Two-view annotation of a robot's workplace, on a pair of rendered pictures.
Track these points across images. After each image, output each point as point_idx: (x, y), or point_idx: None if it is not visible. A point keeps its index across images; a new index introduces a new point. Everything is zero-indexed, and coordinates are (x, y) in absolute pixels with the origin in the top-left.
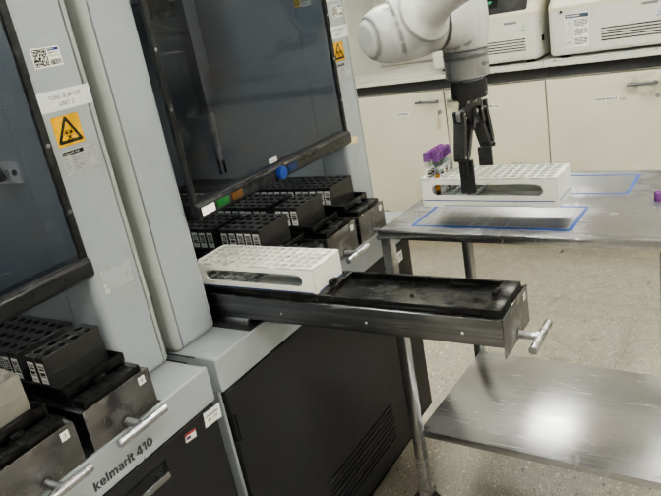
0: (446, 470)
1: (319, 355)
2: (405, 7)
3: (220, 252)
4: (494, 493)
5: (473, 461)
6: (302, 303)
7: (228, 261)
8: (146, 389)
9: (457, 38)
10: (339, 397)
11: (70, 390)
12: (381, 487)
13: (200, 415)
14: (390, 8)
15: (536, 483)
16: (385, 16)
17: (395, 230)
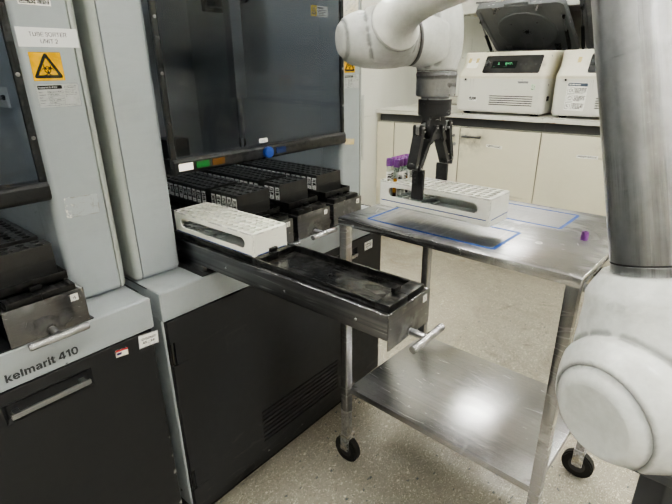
0: (372, 422)
1: (271, 309)
2: (377, 14)
3: (199, 207)
4: (403, 450)
5: (397, 419)
6: (240, 262)
7: (198, 215)
8: (78, 305)
9: (427, 56)
10: (286, 346)
11: (1, 292)
12: (318, 422)
13: (135, 337)
14: (365, 13)
15: (440, 451)
16: (357, 19)
17: (352, 219)
